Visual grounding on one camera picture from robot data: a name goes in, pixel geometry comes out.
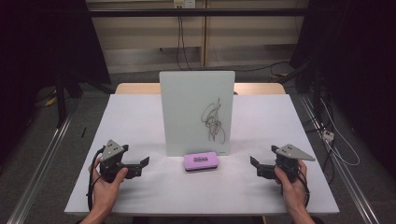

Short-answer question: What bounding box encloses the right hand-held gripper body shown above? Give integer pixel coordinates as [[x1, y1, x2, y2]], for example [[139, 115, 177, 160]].
[[257, 143, 317, 184]]

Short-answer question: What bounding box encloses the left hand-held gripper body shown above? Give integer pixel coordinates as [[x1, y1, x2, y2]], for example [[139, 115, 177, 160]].
[[98, 139, 144, 184]]

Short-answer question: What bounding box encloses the pink whiteboard eraser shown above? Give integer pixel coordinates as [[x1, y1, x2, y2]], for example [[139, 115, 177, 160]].
[[183, 151, 219, 173]]

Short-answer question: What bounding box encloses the person's left hand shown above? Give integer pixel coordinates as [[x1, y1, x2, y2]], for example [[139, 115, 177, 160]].
[[89, 157, 129, 217]]

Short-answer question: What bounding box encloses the person's right hand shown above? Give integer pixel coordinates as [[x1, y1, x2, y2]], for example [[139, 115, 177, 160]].
[[274, 160, 310, 217]]

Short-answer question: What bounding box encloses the white table cover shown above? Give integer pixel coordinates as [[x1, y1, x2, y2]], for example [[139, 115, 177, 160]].
[[64, 93, 341, 217]]

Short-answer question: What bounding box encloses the white power strip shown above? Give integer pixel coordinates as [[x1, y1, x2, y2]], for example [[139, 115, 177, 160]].
[[321, 129, 336, 143]]

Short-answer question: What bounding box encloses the standing glass whiteboard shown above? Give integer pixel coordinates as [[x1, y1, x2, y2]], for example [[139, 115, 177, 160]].
[[159, 70, 236, 158]]

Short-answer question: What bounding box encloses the wooden table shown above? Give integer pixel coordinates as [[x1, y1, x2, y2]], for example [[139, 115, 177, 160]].
[[114, 82, 287, 96]]

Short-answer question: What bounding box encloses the black metal stand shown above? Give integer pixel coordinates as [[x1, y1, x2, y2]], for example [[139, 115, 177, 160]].
[[54, 70, 84, 129], [276, 58, 325, 126]]

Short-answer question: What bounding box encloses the black curtain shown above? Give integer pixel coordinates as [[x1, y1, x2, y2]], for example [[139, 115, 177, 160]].
[[0, 0, 112, 160], [289, 0, 396, 180]]

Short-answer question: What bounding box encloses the black horizontal bar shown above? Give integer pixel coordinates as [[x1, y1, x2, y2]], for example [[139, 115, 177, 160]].
[[88, 7, 310, 18]]

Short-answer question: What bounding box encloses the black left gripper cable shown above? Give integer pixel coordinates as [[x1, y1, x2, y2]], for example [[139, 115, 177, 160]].
[[86, 146, 106, 213]]

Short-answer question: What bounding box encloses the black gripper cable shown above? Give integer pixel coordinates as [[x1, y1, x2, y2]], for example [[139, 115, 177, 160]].
[[86, 146, 106, 213], [293, 167, 312, 209]]

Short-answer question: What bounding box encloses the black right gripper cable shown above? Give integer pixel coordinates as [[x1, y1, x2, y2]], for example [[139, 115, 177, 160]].
[[293, 167, 312, 209]]

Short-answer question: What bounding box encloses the white cable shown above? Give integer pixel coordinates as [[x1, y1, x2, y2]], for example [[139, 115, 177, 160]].
[[319, 97, 361, 167]]

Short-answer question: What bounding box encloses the metal floor rail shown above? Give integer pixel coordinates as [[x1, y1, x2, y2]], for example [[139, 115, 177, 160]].
[[5, 113, 75, 224], [298, 92, 381, 224]]

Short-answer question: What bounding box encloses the black hanging power cable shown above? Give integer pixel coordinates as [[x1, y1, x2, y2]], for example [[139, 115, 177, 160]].
[[175, 7, 192, 72]]

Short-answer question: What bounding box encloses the yellow vertical post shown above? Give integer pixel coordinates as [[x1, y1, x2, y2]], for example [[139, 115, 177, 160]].
[[200, 0, 209, 68]]

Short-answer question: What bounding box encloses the white wall socket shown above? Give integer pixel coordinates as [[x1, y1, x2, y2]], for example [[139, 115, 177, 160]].
[[173, 0, 197, 9]]

